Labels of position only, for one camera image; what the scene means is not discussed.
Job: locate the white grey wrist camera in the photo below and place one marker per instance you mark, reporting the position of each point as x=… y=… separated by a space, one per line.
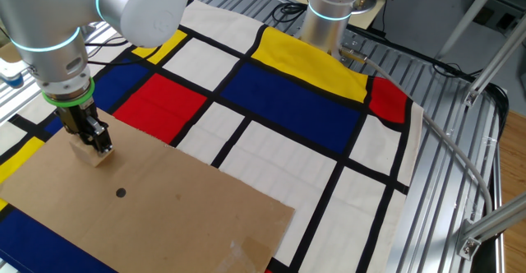
x=11 y=75

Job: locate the light wooden cube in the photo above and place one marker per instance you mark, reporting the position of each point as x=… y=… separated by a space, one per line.
x=88 y=155

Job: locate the brown cardboard sheet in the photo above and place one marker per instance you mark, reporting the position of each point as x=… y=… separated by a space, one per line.
x=164 y=215

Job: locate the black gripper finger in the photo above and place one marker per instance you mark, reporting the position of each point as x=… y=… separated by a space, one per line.
x=64 y=129
x=100 y=136

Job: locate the open cardboard box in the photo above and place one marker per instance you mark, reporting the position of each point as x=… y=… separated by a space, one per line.
x=8 y=53

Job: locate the colour block patterned cloth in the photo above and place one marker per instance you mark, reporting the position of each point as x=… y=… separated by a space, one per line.
x=296 y=108

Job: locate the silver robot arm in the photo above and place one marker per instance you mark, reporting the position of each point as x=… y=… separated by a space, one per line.
x=144 y=10

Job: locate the grey diagonal pole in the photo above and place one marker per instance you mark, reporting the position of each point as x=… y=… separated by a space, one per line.
x=469 y=16

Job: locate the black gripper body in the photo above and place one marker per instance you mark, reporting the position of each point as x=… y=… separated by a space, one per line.
x=76 y=118

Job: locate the aluminium strut with bracket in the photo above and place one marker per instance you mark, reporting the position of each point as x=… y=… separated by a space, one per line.
x=501 y=61
x=493 y=220

